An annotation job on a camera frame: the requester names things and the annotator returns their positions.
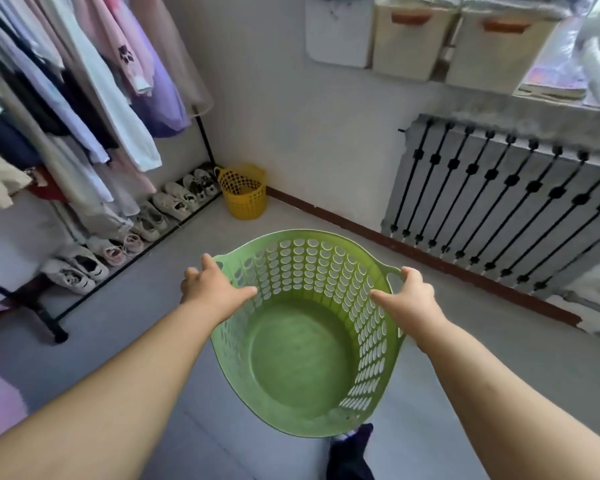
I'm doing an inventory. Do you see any yellow plastic basket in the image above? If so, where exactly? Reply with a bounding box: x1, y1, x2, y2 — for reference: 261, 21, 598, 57
214, 164, 269, 221

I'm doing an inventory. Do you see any grey windowsill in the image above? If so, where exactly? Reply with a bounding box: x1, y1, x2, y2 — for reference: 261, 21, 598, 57
420, 79, 600, 126

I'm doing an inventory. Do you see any stack of books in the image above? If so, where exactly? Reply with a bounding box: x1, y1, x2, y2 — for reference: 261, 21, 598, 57
517, 59, 589, 101

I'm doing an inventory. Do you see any beige fabric storage box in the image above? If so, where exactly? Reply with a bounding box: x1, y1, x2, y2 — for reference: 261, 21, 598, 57
371, 0, 461, 83
444, 0, 564, 96

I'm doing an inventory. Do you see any grey heating pipe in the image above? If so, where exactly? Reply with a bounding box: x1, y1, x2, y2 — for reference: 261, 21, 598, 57
559, 290, 600, 321

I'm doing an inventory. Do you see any green plastic laundry basket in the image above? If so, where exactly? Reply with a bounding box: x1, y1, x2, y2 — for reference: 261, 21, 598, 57
210, 229, 407, 439

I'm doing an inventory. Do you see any white storage box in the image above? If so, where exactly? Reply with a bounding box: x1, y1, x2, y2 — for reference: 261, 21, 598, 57
303, 0, 376, 70

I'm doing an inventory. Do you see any person's right forearm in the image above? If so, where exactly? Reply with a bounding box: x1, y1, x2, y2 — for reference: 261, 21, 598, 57
414, 318, 600, 480

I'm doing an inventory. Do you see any row of white sneakers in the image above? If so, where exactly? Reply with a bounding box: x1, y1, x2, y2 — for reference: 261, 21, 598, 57
40, 167, 222, 296

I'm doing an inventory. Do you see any black metal clothes rack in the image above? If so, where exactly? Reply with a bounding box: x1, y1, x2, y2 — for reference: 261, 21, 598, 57
0, 113, 221, 344

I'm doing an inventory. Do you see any row of hanging clothes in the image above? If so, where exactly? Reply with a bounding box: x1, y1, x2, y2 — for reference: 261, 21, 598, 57
0, 0, 215, 226

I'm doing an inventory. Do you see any person's left hand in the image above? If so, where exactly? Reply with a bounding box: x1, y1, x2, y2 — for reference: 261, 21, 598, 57
180, 253, 259, 323

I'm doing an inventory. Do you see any grey radiator with black bars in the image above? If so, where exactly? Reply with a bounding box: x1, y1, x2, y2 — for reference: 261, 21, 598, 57
380, 113, 600, 302

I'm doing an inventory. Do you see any person's left forearm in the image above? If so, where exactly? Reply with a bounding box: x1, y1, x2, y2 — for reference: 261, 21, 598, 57
0, 301, 222, 480

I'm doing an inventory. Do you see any person's dark trouser leg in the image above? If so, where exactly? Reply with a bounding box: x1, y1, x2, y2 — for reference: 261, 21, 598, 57
325, 423, 376, 480

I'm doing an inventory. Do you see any person's right hand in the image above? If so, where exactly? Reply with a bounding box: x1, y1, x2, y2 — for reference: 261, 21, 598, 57
369, 267, 449, 341

